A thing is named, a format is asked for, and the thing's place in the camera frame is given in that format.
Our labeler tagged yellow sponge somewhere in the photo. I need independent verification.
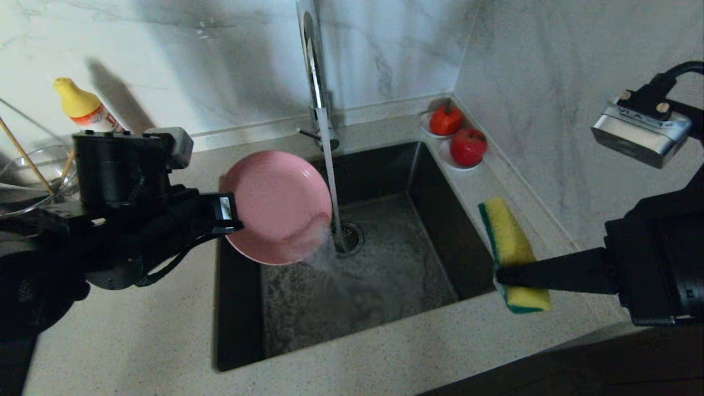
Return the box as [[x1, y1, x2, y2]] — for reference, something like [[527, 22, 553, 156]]
[[477, 197, 552, 314]]

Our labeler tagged red apple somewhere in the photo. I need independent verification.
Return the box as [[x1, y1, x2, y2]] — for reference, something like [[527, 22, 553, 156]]
[[449, 128, 487, 167]]

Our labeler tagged clear glass pot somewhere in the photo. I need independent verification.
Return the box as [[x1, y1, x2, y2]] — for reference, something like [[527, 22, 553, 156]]
[[0, 146, 79, 216]]

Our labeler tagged pink round plate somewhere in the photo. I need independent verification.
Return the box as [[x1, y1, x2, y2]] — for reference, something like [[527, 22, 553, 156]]
[[220, 151, 333, 266]]

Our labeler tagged small white dish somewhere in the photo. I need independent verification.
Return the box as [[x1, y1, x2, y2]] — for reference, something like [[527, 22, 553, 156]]
[[438, 140, 485, 172], [419, 112, 463, 139]]

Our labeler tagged chrome faucet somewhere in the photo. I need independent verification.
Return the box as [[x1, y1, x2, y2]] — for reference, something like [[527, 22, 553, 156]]
[[296, 0, 340, 153]]

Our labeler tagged metal sink drain strainer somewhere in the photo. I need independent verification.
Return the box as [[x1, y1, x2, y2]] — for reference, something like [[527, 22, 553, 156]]
[[333, 221, 365, 258]]

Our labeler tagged stainless steel sink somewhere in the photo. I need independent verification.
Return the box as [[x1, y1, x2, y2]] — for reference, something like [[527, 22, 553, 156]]
[[216, 141, 507, 372]]

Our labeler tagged orange detergent bottle yellow cap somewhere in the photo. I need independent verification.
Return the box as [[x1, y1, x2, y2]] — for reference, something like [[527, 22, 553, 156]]
[[53, 77, 125, 134]]

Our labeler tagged red tomato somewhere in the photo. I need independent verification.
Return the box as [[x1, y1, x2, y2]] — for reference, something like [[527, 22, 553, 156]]
[[429, 102, 463, 136]]

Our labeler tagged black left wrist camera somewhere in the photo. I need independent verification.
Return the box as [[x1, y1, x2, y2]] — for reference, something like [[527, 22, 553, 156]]
[[144, 128, 194, 170]]

